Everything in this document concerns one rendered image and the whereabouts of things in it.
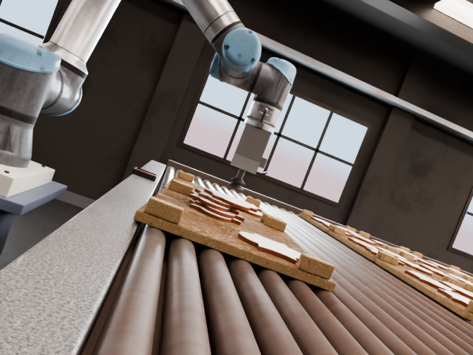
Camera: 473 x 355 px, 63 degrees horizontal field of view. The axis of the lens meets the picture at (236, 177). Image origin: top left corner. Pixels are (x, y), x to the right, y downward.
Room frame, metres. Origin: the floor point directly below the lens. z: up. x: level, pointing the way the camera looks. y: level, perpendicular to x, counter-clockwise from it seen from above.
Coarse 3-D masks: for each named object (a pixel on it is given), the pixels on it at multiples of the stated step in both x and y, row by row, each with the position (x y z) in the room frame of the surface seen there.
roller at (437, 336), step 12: (264, 204) 1.94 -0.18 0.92; (276, 216) 1.65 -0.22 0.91; (312, 240) 1.24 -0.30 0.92; (324, 252) 1.11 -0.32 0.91; (360, 276) 0.91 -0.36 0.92; (372, 288) 0.84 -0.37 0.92; (384, 300) 0.78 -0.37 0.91; (408, 312) 0.72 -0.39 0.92; (420, 324) 0.67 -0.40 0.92; (432, 336) 0.63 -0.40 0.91; (444, 336) 0.64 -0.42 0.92; (456, 348) 0.59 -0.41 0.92
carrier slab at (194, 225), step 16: (160, 192) 0.89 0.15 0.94; (176, 192) 0.99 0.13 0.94; (144, 208) 0.64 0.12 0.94; (192, 208) 0.83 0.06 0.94; (160, 224) 0.61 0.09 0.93; (176, 224) 0.62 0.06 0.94; (192, 224) 0.67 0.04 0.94; (208, 224) 0.72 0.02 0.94; (224, 224) 0.79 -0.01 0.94; (240, 224) 0.88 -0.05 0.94; (256, 224) 0.98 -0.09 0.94; (192, 240) 0.62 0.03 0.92; (208, 240) 0.62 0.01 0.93; (224, 240) 0.63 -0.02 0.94; (240, 240) 0.69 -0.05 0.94; (272, 240) 0.82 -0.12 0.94; (288, 240) 0.91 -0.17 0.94; (240, 256) 0.62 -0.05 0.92; (256, 256) 0.62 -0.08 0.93; (272, 256) 0.66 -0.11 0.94; (288, 272) 0.63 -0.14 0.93; (304, 272) 0.63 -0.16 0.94
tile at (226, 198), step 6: (210, 192) 0.92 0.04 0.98; (216, 192) 0.94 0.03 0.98; (216, 198) 0.87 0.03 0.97; (222, 198) 0.87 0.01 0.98; (228, 198) 0.91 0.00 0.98; (234, 198) 0.97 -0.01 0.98; (234, 204) 0.86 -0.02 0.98; (240, 204) 0.87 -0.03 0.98; (246, 204) 0.93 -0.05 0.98; (246, 210) 0.87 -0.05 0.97; (252, 210) 0.91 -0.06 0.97
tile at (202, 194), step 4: (196, 188) 0.94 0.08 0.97; (200, 192) 0.88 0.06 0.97; (204, 192) 0.92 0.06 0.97; (200, 196) 0.88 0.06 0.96; (204, 196) 0.88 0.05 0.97; (208, 196) 0.88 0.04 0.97; (212, 200) 0.86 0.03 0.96; (216, 200) 0.86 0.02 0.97; (220, 204) 0.86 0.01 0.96; (224, 204) 0.86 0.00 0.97; (228, 204) 0.86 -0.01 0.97; (232, 208) 0.87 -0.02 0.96; (236, 208) 0.89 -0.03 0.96; (244, 212) 0.91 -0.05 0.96
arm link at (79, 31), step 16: (80, 0) 0.85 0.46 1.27; (96, 0) 0.85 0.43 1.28; (112, 0) 0.87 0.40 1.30; (64, 16) 0.86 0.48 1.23; (80, 16) 0.85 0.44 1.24; (96, 16) 0.86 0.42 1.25; (64, 32) 0.84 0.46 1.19; (80, 32) 0.85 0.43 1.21; (96, 32) 0.88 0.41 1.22; (48, 48) 0.83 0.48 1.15; (64, 48) 0.84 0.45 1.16; (80, 48) 0.86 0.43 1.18; (64, 64) 0.84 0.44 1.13; (80, 64) 0.87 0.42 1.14; (64, 80) 0.83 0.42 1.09; (80, 80) 0.88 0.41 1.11; (64, 96) 0.84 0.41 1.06; (80, 96) 0.93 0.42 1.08; (48, 112) 0.86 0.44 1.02; (64, 112) 0.91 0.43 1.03
